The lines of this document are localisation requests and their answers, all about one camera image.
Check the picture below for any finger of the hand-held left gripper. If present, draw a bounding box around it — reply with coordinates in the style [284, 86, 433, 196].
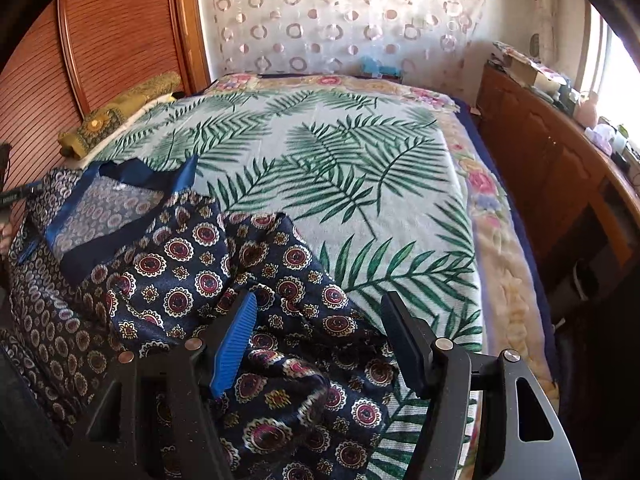
[0, 182, 43, 206]

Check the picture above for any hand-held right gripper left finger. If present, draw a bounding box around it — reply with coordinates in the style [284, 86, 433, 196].
[70, 287, 258, 480]

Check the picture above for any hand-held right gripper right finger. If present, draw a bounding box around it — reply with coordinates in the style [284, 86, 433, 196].
[381, 291, 583, 480]

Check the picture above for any navy medallion print shirt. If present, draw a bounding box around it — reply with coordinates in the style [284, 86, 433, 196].
[0, 157, 401, 480]

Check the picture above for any olive patterned pillow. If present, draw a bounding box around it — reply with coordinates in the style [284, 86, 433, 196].
[57, 71, 182, 161]

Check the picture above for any floral fleece blanket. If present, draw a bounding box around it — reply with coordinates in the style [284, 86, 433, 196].
[207, 72, 558, 396]

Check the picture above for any wooden slatted wardrobe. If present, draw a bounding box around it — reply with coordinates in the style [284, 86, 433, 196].
[0, 0, 213, 221]

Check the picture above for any black waste bin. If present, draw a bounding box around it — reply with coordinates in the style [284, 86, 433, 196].
[572, 260, 602, 302]

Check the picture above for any green leaf print blanket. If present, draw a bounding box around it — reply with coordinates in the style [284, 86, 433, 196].
[82, 87, 483, 480]

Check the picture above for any wooden side cabinet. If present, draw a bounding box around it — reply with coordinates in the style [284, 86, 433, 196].
[475, 60, 640, 311]

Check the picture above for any navy bed sheet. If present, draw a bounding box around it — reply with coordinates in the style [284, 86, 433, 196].
[457, 100, 561, 381]

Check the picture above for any blue tissue box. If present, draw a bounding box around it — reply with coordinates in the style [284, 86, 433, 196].
[361, 56, 403, 80]

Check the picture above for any white tissue bag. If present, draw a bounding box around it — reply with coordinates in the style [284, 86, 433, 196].
[585, 125, 613, 156]

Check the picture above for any cardboard box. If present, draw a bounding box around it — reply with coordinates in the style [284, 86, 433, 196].
[505, 55, 558, 91]

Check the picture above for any pink bottle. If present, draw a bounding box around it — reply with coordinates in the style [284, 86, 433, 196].
[577, 91, 601, 128]

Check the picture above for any pile of papers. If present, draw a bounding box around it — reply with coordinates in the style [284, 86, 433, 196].
[492, 40, 541, 68]

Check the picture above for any sheer circle pattern curtain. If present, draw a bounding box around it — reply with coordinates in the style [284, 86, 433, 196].
[197, 0, 488, 81]

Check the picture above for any window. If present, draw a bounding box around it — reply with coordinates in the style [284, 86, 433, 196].
[582, 0, 640, 126]

